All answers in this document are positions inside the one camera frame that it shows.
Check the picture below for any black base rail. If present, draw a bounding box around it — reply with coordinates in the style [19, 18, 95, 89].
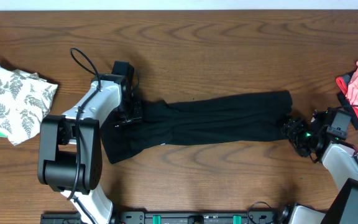
[40, 208, 290, 224]

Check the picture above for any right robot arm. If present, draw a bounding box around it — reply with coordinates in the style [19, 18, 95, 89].
[283, 113, 358, 223]

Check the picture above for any black t-shirt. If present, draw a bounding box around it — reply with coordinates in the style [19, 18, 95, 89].
[101, 91, 293, 164]

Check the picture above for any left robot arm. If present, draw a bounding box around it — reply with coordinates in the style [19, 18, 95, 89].
[37, 72, 141, 223]

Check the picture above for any white fern-print fabric bag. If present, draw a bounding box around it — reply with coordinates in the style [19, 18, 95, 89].
[0, 66, 58, 146]

